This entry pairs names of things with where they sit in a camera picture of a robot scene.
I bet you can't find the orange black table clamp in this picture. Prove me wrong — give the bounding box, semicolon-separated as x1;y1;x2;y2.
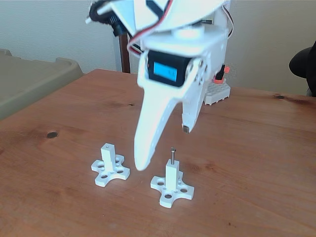
212;64;231;83

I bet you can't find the person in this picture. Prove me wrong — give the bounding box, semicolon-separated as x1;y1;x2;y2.
288;40;316;97

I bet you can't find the olive plastic bin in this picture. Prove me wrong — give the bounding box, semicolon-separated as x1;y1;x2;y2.
0;48;84;121

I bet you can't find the white red servo cable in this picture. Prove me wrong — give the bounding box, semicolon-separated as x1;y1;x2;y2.
126;0;175;54

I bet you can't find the white perforated base plate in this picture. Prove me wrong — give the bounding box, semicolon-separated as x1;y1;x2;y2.
203;80;232;106

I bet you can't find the dark brown wooden post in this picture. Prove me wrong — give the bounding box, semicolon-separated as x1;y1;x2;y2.
118;32;131;74

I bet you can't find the white cross-base post stand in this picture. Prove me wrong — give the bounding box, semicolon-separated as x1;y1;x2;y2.
150;159;195;208
90;143;131;187

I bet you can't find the black wrist camera white mount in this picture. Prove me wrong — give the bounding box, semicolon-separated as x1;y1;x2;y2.
85;0;135;38

